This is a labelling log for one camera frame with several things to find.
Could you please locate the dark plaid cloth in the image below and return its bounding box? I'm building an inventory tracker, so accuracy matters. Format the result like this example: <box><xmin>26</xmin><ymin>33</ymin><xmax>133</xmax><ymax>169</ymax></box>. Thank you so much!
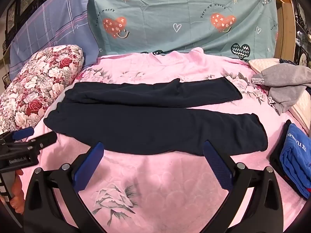
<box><xmin>279</xmin><ymin>58</ymin><xmax>300</xmax><ymax>66</ymax></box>

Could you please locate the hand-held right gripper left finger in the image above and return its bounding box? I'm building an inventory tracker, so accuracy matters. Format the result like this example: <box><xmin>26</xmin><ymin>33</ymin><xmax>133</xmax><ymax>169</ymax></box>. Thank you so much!
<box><xmin>24</xmin><ymin>141</ymin><xmax>107</xmax><ymax>233</ymax></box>

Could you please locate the wooden bed frame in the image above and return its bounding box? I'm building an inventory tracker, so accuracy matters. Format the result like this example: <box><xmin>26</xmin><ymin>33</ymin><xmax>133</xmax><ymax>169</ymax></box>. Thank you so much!
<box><xmin>265</xmin><ymin>0</ymin><xmax>297</xmax><ymax>59</ymax></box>

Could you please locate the person's left hand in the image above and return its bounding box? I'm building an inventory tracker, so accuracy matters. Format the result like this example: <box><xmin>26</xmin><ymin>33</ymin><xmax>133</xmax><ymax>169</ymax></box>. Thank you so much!
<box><xmin>10</xmin><ymin>169</ymin><xmax>25</xmax><ymax>214</ymax></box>

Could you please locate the blue plaid pillow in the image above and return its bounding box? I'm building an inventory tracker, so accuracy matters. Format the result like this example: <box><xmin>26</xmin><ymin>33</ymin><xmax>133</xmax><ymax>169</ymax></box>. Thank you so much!
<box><xmin>9</xmin><ymin>0</ymin><xmax>99</xmax><ymax>83</ymax></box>

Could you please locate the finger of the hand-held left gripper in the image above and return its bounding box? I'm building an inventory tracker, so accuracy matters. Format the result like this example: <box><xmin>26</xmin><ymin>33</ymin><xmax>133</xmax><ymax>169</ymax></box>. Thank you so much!
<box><xmin>0</xmin><ymin>127</ymin><xmax>34</xmax><ymax>144</ymax></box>
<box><xmin>26</xmin><ymin>132</ymin><xmax>58</xmax><ymax>150</ymax></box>

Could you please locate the blue folded garment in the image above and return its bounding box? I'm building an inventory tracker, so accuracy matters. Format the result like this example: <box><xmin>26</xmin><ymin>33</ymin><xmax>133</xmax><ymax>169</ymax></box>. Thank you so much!
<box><xmin>279</xmin><ymin>123</ymin><xmax>311</xmax><ymax>199</ymax></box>

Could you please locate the pink floral bedsheet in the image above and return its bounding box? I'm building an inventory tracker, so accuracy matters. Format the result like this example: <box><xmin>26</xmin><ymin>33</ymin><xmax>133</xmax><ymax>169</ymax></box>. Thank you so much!
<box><xmin>17</xmin><ymin>47</ymin><xmax>309</xmax><ymax>233</ymax></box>

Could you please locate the black framed wall panel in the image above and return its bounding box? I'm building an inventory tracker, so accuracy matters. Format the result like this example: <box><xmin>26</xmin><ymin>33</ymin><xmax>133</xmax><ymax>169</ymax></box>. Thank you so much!
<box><xmin>0</xmin><ymin>0</ymin><xmax>59</xmax><ymax>51</ymax></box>

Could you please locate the teal heart print quilt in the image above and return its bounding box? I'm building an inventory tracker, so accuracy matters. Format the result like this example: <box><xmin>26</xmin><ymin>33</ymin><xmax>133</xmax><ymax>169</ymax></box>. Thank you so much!
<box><xmin>87</xmin><ymin>0</ymin><xmax>279</xmax><ymax>60</ymax></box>

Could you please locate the cream quilted pillow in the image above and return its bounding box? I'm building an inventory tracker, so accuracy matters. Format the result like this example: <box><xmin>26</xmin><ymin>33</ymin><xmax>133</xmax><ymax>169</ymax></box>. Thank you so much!
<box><xmin>248</xmin><ymin>58</ymin><xmax>311</xmax><ymax>136</ymax></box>

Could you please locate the dark navy sweatshirt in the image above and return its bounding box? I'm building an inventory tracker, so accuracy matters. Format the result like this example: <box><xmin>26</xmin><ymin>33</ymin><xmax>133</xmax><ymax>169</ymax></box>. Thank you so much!
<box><xmin>43</xmin><ymin>77</ymin><xmax>268</xmax><ymax>156</ymax></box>

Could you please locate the dark ornate shelf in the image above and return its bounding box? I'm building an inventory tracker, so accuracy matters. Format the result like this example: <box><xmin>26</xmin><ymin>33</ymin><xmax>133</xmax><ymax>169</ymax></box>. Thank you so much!
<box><xmin>293</xmin><ymin>0</ymin><xmax>311</xmax><ymax>69</ymax></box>

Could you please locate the red floral pillow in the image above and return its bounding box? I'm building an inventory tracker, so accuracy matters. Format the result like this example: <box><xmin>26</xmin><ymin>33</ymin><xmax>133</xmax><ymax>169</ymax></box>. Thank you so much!
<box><xmin>0</xmin><ymin>44</ymin><xmax>85</xmax><ymax>141</ymax></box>

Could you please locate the grey garment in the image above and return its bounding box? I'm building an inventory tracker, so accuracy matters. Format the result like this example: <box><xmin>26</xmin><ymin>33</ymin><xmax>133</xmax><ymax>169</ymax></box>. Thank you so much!
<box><xmin>251</xmin><ymin>63</ymin><xmax>311</xmax><ymax>116</ymax></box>

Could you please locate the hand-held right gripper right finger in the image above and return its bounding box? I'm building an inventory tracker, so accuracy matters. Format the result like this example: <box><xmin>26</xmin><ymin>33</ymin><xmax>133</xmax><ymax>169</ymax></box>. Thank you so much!
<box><xmin>203</xmin><ymin>140</ymin><xmax>284</xmax><ymax>233</ymax></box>

